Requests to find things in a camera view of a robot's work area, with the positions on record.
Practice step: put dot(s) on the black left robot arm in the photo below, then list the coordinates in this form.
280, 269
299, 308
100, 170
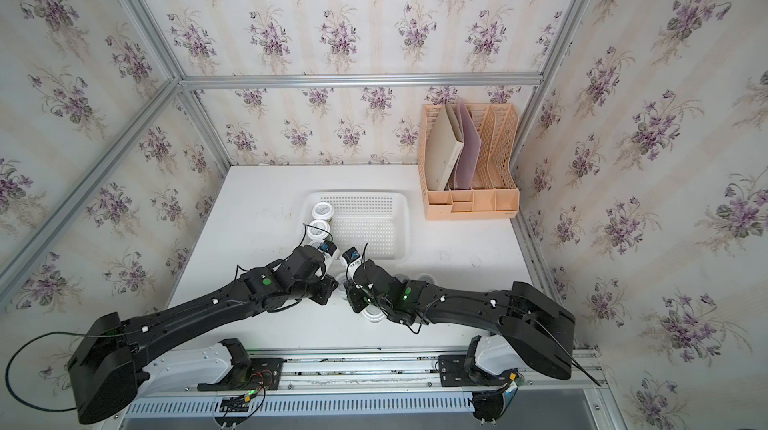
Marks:
108, 367

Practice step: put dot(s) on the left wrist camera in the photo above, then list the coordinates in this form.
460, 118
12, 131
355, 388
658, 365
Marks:
329, 250

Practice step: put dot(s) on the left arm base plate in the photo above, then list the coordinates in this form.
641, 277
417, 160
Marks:
261, 372

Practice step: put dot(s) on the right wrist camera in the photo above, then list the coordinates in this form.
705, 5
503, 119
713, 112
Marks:
351, 258

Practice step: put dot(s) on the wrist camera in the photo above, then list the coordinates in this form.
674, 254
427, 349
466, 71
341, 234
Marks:
329, 250
351, 258

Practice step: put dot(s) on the beige folder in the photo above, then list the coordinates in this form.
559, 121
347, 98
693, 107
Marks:
444, 145

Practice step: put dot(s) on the aluminium mounting rail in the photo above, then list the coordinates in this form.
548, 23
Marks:
182, 370

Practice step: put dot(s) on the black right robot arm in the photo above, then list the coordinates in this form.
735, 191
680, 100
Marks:
538, 329

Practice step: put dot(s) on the small circuit board with wires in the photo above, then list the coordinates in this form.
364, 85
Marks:
235, 404

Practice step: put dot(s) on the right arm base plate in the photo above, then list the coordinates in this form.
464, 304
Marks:
462, 371

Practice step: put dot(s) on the white perforated plastic basket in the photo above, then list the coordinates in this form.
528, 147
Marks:
375, 222

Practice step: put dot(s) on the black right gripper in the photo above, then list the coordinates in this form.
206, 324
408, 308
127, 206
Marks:
356, 306

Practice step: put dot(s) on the purple folder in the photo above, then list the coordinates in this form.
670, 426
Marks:
468, 159

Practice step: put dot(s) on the peach plastic file organizer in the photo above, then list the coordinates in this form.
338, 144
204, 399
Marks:
493, 193

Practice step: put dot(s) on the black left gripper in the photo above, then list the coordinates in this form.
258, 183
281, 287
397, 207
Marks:
328, 283

